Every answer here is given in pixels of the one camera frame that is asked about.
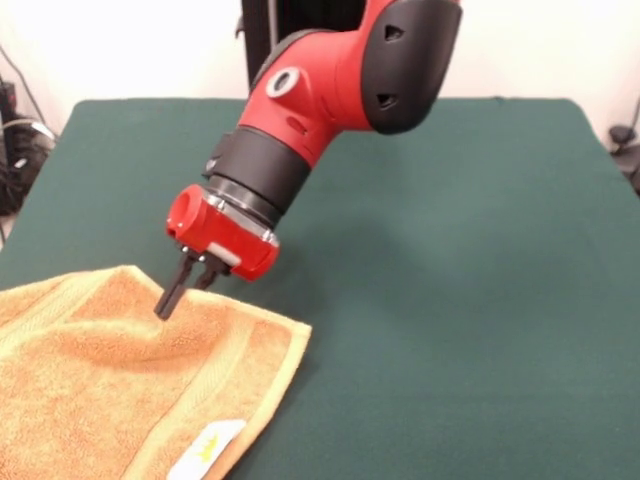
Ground tan terry towel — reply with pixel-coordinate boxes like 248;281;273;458
0;264;314;480

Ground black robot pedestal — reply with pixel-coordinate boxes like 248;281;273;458
234;0;374;100

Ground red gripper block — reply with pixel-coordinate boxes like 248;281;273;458
154;184;282;321

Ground dark green table cloth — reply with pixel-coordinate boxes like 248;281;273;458
0;97;640;480

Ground dark grey stand base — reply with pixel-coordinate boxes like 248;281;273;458
608;124;640;196

